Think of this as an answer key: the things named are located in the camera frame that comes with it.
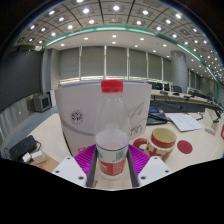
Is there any clear red-capped water bottle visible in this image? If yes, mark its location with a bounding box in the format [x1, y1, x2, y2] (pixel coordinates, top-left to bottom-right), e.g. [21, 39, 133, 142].
[94, 79, 132, 181]

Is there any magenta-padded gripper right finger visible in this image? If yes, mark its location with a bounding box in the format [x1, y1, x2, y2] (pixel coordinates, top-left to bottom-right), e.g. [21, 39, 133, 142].
[126, 143, 173, 189]

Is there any long curved conference desk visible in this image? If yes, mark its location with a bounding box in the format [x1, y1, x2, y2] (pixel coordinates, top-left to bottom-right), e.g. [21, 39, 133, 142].
[148, 88, 224, 114]

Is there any black desk phone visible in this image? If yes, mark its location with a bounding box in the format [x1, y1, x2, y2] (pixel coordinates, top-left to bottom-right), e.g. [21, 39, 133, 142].
[146, 107, 168, 126]

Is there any black power strip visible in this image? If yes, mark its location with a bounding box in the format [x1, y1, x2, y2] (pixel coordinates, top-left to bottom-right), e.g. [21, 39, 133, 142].
[8, 134, 38, 162]

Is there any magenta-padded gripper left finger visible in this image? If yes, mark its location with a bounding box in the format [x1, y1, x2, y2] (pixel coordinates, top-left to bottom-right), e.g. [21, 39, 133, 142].
[51, 143, 99, 189]

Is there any white charger block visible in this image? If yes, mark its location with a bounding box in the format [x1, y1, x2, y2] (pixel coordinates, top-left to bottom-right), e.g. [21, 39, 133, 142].
[30, 149, 48, 165]

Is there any flat round red coaster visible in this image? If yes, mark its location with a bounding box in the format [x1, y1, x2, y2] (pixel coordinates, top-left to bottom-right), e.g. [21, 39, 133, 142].
[176, 139, 194, 155]

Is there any group of ceiling lights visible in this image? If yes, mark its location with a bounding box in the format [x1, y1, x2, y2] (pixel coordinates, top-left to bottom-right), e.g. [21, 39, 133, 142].
[19, 0, 223, 81]

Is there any white power strip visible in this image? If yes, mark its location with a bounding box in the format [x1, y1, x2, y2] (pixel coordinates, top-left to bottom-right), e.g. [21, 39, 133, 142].
[204, 125, 218, 135]

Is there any grey box monitor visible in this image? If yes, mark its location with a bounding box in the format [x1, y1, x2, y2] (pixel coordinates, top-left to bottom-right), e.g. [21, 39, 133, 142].
[32, 93, 52, 113]

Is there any red and cream mug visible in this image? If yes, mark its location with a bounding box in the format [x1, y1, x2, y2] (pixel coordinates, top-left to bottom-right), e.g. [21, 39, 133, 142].
[132, 127, 178, 163]

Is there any white printed paper sheet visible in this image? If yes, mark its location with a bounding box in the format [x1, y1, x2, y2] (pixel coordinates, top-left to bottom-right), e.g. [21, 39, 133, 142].
[165, 112, 204, 133]

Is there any white copy paper carton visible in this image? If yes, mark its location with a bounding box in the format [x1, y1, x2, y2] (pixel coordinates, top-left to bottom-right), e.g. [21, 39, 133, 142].
[54, 79, 153, 158]

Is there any row of black office chairs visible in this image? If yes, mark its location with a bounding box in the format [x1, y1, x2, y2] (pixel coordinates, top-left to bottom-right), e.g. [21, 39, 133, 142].
[146, 80, 184, 94]

